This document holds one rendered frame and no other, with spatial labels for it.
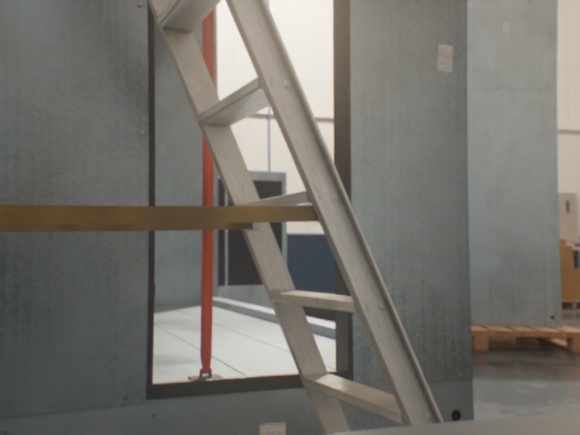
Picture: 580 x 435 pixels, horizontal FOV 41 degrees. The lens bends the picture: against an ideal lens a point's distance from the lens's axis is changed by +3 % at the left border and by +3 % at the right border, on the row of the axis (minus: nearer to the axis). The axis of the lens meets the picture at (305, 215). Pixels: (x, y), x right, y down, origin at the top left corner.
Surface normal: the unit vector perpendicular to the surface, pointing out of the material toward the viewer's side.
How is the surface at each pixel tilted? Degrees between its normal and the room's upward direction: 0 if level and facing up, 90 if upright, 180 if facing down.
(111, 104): 90
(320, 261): 108
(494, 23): 90
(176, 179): 90
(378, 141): 90
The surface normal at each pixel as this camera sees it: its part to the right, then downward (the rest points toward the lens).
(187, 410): 0.33, -0.05
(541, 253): -0.01, -0.05
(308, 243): 0.39, 0.26
